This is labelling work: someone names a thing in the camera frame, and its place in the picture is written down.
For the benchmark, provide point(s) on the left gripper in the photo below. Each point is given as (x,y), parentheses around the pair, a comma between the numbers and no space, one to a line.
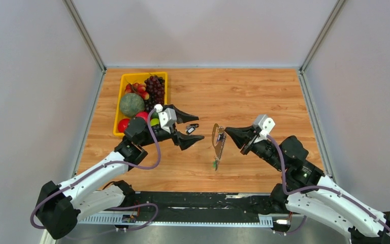
(184,140)

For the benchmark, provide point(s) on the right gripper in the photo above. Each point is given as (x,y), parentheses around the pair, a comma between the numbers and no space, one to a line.
(242,136)

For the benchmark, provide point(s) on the key with black tag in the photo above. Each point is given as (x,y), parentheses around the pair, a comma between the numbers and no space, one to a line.
(191,128)

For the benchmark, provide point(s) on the keys with blue black tags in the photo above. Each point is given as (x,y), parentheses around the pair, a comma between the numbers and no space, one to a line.
(220,137)

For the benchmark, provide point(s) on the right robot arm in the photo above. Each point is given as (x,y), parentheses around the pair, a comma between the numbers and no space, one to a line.
(307,190)

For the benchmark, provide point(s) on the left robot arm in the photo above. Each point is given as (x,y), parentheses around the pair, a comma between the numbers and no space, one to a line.
(61,206)

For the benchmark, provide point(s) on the light green pear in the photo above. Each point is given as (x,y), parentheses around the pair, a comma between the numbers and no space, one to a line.
(154,122)

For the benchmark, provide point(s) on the dark green avocado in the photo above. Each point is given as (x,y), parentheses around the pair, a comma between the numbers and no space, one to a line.
(154,115)

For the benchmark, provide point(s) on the red apple middle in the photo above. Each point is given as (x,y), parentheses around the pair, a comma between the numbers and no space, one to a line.
(143,115)

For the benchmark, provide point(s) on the red apple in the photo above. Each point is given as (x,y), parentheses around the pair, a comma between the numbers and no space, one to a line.
(122,125)
(143,115)

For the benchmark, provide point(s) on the dark red grape bunch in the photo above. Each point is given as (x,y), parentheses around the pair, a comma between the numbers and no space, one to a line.
(155,88)

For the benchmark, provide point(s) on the yellow plastic fruit bin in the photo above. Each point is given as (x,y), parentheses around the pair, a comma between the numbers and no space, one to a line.
(133,78)

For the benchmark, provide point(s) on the green round melon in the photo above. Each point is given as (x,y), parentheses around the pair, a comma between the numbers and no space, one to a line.
(131,104)

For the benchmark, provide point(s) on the red peaches cluster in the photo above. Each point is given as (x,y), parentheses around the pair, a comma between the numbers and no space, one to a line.
(137,88)

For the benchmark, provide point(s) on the red apple left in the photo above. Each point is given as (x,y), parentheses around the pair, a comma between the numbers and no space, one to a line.
(122,125)

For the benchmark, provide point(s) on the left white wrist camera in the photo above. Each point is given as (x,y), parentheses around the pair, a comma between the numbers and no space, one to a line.
(167,116)

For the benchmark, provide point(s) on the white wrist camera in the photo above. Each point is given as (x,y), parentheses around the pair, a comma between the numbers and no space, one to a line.
(167,116)
(263,125)

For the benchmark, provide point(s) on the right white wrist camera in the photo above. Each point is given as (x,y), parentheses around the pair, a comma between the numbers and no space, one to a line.
(263,125)

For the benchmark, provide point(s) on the right aluminium frame post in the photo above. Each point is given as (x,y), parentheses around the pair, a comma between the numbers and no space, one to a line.
(335,12)

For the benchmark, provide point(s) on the aluminium frame post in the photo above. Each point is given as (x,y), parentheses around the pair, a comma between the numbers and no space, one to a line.
(335,12)
(75,15)

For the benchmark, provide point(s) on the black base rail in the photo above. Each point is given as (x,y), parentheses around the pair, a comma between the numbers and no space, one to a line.
(199,210)

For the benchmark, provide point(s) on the left aluminium frame post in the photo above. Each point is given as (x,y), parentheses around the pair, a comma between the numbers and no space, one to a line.
(75,15)

